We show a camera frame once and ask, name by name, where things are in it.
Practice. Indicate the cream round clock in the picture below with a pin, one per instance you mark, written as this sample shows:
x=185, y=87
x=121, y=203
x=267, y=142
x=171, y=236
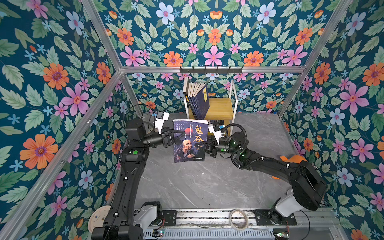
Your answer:
x=97, y=218

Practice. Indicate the dark portrait book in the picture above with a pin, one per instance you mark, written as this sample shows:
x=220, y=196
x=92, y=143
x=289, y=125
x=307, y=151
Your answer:
x=190, y=132

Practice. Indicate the black hook rail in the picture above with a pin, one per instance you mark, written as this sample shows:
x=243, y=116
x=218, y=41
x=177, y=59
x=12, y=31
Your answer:
x=211, y=70

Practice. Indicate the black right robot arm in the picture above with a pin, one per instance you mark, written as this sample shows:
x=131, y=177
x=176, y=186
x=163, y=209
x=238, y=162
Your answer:
x=308, y=187

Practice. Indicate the wooden white bookshelf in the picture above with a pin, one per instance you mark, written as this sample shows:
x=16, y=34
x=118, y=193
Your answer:
x=223, y=108

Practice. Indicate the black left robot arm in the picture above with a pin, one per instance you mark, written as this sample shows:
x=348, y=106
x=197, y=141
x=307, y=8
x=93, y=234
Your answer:
x=119, y=223

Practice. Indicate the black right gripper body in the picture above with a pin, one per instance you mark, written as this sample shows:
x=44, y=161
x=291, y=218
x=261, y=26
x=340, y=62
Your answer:
x=225, y=148

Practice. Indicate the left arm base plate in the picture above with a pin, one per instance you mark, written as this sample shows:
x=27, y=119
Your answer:
x=165, y=218

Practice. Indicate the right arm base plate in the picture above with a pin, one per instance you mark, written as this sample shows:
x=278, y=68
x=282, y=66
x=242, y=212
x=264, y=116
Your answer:
x=268, y=218

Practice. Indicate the black book on shelf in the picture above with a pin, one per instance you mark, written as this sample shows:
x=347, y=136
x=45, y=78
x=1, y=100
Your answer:
x=187, y=107

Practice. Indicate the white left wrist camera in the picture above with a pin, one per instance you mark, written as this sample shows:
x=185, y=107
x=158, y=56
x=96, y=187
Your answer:
x=160, y=119

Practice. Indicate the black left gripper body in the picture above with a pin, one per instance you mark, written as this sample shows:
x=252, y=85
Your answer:
x=157, y=140

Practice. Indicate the orange gourd toy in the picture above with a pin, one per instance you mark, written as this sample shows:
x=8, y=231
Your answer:
x=297, y=159

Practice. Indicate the black wolf cover book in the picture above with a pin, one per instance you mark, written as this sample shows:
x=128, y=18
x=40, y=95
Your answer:
x=216, y=122

